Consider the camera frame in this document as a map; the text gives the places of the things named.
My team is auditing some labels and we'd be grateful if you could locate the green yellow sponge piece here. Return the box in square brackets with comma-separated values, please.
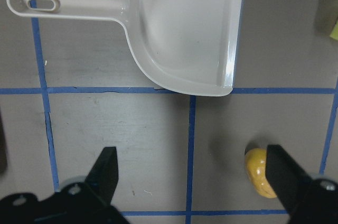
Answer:
[330, 20, 338, 41]

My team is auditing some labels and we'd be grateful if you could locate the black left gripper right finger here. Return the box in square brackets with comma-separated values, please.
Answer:
[266, 144, 312, 208]

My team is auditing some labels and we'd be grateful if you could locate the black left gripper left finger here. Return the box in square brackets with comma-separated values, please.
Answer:
[84, 147, 117, 206]

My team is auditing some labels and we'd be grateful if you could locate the yellow lemon toy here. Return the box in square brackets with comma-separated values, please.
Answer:
[245, 148, 277, 199]

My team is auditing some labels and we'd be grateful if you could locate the white plastic dustpan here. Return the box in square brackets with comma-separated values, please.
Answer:
[6, 0, 243, 97]

